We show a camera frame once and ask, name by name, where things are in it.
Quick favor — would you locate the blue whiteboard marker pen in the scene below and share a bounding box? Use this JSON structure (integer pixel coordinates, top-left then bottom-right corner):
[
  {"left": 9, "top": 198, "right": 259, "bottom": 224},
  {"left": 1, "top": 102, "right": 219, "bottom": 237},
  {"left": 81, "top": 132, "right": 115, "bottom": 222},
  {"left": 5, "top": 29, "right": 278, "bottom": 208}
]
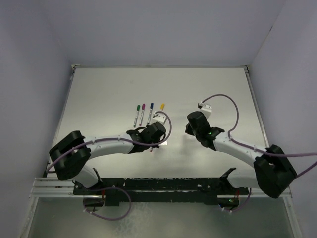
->
[{"left": 147, "top": 109, "right": 153, "bottom": 125}]

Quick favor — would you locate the purple whiteboard marker pen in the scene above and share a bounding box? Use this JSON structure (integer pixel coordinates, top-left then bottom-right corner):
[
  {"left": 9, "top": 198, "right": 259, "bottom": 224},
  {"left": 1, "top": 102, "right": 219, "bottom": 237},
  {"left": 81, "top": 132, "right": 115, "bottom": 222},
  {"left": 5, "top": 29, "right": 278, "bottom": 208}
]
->
[{"left": 139, "top": 109, "right": 145, "bottom": 126}]

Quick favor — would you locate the green whiteboard marker pen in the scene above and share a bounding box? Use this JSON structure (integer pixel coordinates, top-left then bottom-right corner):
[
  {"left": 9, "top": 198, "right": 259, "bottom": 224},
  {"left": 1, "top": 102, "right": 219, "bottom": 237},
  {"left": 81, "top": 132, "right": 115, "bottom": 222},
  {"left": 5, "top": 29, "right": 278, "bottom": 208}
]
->
[{"left": 133, "top": 110, "right": 140, "bottom": 128}]

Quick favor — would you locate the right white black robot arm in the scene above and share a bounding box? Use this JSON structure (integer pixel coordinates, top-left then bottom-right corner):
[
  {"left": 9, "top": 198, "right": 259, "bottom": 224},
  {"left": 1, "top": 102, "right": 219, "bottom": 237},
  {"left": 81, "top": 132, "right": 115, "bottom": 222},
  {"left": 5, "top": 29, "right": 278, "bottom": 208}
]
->
[{"left": 185, "top": 111, "right": 297, "bottom": 198}]

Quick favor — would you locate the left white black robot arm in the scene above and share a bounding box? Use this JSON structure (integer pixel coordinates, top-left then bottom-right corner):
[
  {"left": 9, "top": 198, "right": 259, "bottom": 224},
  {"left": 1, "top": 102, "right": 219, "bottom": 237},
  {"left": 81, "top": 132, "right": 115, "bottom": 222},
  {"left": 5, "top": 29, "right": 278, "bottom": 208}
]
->
[{"left": 49, "top": 122, "right": 166, "bottom": 194}]

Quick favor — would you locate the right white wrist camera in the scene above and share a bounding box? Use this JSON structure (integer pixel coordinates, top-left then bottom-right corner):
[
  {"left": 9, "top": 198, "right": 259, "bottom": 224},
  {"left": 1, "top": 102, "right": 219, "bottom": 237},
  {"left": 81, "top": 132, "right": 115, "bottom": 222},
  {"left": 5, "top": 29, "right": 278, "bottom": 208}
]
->
[{"left": 198, "top": 102, "right": 212, "bottom": 119}]

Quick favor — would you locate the lower purple cable loop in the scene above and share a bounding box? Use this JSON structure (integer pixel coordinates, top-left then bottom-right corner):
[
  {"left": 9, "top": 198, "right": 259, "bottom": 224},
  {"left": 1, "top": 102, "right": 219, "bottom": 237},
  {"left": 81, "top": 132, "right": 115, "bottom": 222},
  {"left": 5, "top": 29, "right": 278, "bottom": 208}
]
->
[{"left": 83, "top": 186, "right": 133, "bottom": 221}]

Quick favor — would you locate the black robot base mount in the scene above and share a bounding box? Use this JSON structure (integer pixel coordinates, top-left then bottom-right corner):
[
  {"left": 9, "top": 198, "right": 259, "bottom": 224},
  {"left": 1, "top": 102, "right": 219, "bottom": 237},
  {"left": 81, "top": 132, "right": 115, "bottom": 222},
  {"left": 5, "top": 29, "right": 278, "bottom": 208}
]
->
[{"left": 73, "top": 175, "right": 249, "bottom": 206}]

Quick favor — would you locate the aluminium frame rail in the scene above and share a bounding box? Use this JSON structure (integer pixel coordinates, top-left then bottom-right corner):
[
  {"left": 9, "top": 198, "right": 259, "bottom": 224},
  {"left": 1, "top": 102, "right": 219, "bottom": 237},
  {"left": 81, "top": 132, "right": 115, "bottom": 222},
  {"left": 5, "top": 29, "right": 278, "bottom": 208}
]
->
[{"left": 30, "top": 178, "right": 74, "bottom": 198}]

